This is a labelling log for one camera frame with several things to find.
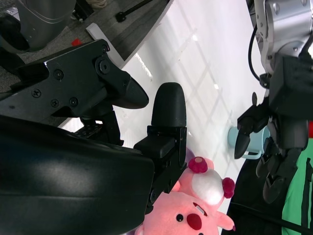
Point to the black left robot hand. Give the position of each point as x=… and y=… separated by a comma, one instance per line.
x=291, y=102

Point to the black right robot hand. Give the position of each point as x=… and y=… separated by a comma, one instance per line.
x=73, y=176

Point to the pink plush pig doll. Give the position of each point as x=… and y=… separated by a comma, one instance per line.
x=185, y=215

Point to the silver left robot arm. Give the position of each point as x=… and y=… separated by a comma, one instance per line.
x=286, y=24

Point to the lavender plastic plate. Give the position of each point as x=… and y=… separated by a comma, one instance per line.
x=189, y=154

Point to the teal plastic mug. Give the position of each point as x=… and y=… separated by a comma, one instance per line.
x=232, y=137

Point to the green cloth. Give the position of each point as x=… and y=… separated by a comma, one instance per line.
x=293, y=195

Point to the black backdrop cloth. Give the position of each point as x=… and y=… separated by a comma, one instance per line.
x=249, y=215

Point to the small red block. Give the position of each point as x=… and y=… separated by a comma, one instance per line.
x=76, y=41

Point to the white rectangular bar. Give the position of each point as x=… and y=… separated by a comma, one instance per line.
x=95, y=30

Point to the black rounded base foot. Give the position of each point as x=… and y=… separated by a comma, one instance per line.
x=11, y=36

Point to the grey rounded base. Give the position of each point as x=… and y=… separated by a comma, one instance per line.
x=41, y=24

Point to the black caster wheel assembly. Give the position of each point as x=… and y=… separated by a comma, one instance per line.
x=82, y=11

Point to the black stand leg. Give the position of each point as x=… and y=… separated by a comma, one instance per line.
x=121, y=16

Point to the beige trouser leg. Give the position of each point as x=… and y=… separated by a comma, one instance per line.
x=97, y=3

